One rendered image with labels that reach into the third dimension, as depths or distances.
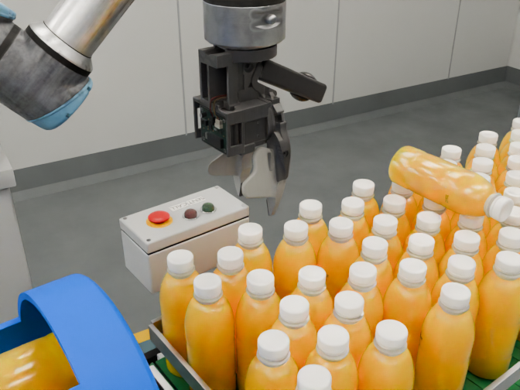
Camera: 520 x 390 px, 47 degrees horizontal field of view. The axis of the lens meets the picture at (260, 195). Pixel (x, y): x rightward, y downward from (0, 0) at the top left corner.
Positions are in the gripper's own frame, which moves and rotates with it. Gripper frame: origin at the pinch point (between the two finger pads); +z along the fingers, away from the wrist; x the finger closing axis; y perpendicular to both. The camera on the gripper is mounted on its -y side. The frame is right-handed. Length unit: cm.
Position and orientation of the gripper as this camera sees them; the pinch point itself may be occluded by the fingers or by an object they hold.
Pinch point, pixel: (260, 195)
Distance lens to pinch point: 76.4
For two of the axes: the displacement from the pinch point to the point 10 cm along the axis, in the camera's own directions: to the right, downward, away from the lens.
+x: 6.1, 3.8, -7.0
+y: -7.9, 2.9, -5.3
